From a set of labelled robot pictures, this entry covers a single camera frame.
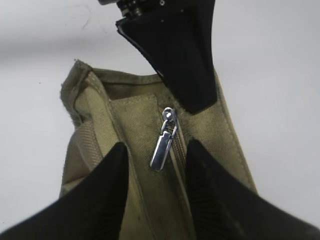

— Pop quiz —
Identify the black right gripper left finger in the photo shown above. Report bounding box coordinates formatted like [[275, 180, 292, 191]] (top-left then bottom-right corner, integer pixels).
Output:
[[0, 142, 129, 240]]

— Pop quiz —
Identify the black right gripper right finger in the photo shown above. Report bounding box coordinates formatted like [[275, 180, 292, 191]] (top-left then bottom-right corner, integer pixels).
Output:
[[186, 139, 320, 240]]

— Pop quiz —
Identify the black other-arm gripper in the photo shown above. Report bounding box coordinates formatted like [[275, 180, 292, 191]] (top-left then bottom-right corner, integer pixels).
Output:
[[98, 0, 218, 114]]

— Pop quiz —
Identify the silver metal zipper pull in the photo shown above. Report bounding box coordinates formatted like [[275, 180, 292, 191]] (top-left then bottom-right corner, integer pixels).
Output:
[[150, 107, 179, 172]]

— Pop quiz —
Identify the olive yellow canvas bag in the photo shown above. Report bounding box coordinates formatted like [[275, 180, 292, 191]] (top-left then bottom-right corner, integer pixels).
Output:
[[60, 60, 256, 240]]

